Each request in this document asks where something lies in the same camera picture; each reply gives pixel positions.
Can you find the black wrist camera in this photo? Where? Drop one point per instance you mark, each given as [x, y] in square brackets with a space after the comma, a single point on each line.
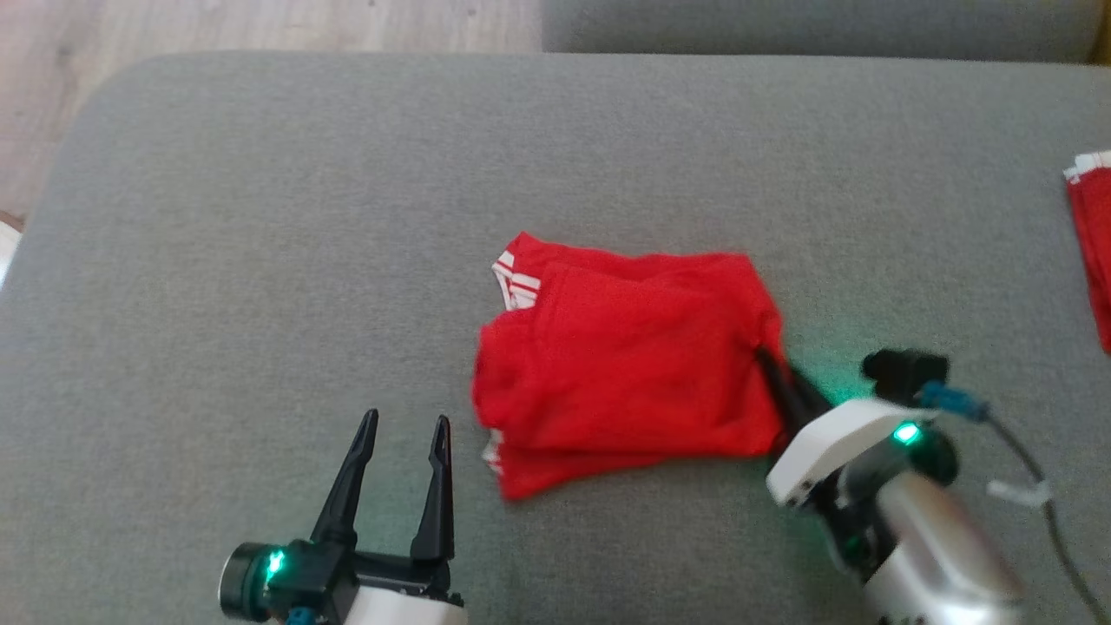
[317, 577]
[903, 371]

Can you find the red garment stack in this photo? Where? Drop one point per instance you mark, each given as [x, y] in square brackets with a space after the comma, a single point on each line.
[1095, 243]

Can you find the white rounded object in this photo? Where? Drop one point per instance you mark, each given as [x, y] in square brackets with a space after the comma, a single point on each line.
[7, 253]

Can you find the grey fabric sofa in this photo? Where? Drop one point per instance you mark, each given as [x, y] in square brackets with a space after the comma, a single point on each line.
[260, 260]

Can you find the red white basketball jersey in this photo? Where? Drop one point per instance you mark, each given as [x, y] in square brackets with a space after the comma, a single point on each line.
[625, 365]

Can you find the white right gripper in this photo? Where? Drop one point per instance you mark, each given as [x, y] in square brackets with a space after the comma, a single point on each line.
[833, 447]

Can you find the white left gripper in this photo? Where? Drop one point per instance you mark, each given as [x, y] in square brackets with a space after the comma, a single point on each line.
[408, 599]

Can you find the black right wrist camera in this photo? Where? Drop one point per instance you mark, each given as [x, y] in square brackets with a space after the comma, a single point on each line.
[903, 371]

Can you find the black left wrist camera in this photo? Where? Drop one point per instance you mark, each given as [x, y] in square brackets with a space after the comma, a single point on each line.
[317, 577]

